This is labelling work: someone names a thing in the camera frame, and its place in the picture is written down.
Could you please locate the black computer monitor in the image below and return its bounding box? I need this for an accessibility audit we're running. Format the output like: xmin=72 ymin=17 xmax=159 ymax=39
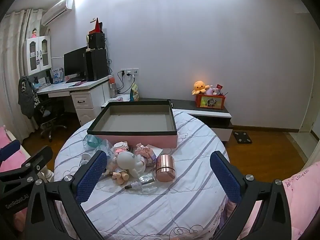
xmin=64 ymin=47 xmax=86 ymax=83

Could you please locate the wall power outlet strip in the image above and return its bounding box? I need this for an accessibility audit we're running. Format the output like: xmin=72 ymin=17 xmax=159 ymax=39
xmin=121 ymin=68 xmax=139 ymax=76

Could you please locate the beige curtain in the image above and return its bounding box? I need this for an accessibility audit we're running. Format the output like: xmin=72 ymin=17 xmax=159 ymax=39
xmin=1 ymin=9 xmax=43 ymax=141

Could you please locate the white cup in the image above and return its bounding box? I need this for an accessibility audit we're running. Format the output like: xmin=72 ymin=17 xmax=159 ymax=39
xmin=79 ymin=152 xmax=94 ymax=167

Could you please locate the pink bedding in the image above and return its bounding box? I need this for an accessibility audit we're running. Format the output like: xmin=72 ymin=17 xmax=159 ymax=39
xmin=246 ymin=160 xmax=320 ymax=240

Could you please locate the clear glass diffuser bottle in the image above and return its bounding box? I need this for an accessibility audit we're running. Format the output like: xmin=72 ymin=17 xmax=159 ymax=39
xmin=124 ymin=173 xmax=157 ymax=193

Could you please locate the white glass door cabinet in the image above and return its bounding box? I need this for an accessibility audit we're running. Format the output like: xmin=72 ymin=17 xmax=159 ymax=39
xmin=23 ymin=36 xmax=52 ymax=75

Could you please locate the red cartoon storage box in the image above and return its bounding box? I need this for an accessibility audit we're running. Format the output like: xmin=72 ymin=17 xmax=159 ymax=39
xmin=195 ymin=94 xmax=225 ymax=109

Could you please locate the low black white cabinet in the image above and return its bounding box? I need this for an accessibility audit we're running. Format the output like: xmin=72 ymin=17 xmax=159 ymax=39
xmin=101 ymin=97 xmax=234 ymax=143

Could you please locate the pink pastel block figure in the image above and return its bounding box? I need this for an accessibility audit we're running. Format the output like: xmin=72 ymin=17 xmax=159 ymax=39
xmin=135 ymin=143 xmax=157 ymax=166

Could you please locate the white power adapter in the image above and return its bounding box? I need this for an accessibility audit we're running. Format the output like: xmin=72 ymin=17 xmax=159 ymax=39
xmin=147 ymin=144 xmax=163 ymax=156

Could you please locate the striped white table cover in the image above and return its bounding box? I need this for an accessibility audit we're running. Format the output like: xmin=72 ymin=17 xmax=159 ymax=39
xmin=53 ymin=108 xmax=237 ymax=240

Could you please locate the black office chair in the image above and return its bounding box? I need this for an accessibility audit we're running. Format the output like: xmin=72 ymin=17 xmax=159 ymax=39
xmin=33 ymin=95 xmax=67 ymax=142

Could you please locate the white computer desk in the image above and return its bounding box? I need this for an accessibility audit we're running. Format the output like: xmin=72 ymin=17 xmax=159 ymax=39
xmin=38 ymin=75 xmax=113 ymax=126

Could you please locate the white piggy bank figurine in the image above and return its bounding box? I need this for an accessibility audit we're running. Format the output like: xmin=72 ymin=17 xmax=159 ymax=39
xmin=117 ymin=151 xmax=146 ymax=178

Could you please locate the white air conditioner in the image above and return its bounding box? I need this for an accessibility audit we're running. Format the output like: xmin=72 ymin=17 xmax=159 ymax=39
xmin=41 ymin=0 xmax=74 ymax=27

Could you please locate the orange lid water bottle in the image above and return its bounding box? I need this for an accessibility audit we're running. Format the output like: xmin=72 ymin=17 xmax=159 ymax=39
xmin=109 ymin=77 xmax=118 ymax=98

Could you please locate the small black speaker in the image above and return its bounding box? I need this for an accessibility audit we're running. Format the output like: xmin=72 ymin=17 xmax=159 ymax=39
xmin=87 ymin=33 xmax=105 ymax=49

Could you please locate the white pink block cat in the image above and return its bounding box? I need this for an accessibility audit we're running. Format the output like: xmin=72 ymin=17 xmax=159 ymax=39
xmin=113 ymin=141 xmax=130 ymax=159

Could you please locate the small doll blue dress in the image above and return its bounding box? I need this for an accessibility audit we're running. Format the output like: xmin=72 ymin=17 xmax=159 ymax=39
xmin=103 ymin=155 xmax=130 ymax=185

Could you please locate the red triangular item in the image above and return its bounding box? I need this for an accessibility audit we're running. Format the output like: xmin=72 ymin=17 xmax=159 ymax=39
xmin=89 ymin=18 xmax=103 ymax=34

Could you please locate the pink storage box black rim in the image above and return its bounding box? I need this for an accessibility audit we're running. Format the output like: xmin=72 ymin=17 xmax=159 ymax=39
xmin=87 ymin=100 xmax=178 ymax=148

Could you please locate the black floor scale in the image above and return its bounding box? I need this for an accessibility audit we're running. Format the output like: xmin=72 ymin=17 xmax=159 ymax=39
xmin=233 ymin=131 xmax=252 ymax=144

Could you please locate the snack bag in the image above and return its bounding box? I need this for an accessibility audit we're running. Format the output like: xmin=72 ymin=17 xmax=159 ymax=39
xmin=130 ymin=82 xmax=139 ymax=101

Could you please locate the rose gold metal canister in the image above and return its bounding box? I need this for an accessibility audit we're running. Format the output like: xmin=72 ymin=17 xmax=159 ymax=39
xmin=155 ymin=154 xmax=176 ymax=183

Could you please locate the orange octopus plush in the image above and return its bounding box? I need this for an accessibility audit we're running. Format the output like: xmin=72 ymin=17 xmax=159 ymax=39
xmin=191 ymin=80 xmax=212 ymax=95

